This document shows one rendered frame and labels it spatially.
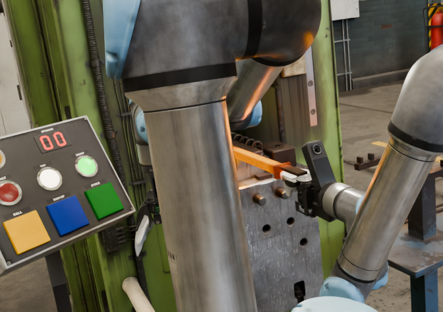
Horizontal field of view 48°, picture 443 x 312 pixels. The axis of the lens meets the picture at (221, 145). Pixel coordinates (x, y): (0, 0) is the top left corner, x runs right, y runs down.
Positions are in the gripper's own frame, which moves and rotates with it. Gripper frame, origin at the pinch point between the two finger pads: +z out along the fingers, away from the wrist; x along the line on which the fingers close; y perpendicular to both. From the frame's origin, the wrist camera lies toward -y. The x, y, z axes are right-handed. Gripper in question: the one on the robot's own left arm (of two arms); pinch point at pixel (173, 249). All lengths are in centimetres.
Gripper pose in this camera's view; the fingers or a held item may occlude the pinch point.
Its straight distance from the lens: 109.3
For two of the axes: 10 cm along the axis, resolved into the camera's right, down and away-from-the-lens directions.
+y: 1.1, 2.2, -9.7
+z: 1.2, 9.6, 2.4
